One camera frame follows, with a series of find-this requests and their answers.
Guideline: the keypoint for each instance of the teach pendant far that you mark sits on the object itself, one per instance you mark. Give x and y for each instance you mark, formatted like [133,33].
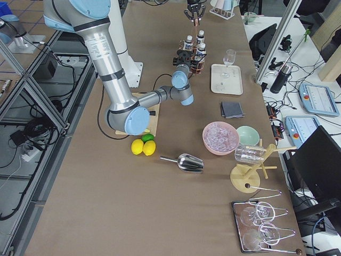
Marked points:
[318,99]

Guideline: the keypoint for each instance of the pink bowl of ice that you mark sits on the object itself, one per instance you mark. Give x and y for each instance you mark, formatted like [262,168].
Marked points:
[220,138]

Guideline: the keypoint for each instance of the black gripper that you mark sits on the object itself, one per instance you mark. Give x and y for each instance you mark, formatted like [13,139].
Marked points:
[185,56]
[193,7]

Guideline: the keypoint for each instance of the copper wire bottle basket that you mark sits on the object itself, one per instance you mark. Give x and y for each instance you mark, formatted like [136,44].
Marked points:
[194,44]

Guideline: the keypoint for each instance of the aluminium frame post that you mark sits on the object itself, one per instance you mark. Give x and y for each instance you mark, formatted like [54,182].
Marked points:
[289,13]

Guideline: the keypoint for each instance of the black handheld gripper devices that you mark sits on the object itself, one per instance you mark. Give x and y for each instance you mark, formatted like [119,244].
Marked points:
[285,44]

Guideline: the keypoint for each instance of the grey folded cloth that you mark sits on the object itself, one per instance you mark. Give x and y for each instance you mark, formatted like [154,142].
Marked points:
[231,110]

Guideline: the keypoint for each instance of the wooden cup tree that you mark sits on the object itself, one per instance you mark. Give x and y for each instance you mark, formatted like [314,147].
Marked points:
[245,176]

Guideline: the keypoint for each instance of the clear wine glass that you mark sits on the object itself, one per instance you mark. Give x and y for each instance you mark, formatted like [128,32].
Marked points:
[228,60]

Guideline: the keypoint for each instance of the steel ice scoop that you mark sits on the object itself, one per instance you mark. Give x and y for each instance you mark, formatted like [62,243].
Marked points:
[187,163]

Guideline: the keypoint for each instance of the black monitor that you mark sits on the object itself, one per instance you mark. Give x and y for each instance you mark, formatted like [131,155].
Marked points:
[317,161]

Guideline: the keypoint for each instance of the tea bottle white cap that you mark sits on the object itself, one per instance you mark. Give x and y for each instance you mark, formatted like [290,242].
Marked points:
[199,58]

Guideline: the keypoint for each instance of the wine glass holder tray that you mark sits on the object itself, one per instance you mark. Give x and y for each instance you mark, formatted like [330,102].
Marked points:
[256,231]

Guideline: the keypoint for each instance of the teach pendant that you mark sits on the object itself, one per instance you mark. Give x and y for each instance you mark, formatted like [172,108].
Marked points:
[318,99]
[300,128]

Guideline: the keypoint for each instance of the black foam equipment case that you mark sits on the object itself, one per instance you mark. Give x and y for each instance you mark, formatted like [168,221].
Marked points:
[260,42]

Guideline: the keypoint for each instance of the metal grabber pole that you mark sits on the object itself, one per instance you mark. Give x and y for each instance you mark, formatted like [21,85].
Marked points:
[304,39]

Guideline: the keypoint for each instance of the green empty bowl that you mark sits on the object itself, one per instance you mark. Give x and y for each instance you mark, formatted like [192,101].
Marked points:
[248,135]

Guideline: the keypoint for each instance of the teach pendant near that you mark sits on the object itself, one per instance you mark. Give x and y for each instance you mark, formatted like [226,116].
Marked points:
[300,128]

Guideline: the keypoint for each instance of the yellow lemon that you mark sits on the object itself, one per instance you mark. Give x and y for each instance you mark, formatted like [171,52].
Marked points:
[149,148]
[137,146]

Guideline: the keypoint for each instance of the green lime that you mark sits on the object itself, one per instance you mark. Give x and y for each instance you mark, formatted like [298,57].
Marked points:
[147,137]

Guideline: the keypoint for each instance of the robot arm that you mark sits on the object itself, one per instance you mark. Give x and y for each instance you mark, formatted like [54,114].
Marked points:
[196,1]
[90,20]

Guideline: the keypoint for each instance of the white cup rack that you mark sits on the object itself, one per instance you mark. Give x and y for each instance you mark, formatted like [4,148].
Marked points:
[222,8]

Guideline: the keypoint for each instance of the yellow lemon lower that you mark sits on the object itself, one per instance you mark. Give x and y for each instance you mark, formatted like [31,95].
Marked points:
[149,148]

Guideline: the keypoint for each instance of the cream rabbit tray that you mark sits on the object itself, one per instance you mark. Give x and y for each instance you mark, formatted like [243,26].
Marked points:
[226,80]

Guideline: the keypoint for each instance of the wooden cutting board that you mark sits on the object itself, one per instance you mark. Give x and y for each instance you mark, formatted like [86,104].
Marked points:
[153,122]

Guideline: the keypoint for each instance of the yellow lemon upper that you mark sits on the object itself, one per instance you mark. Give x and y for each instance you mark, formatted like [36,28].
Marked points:
[137,146]

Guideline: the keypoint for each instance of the black thermos bottle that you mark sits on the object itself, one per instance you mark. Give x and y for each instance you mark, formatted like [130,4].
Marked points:
[281,78]

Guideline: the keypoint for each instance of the glass mug on tree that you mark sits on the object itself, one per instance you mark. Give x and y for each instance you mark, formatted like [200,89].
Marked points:
[249,154]

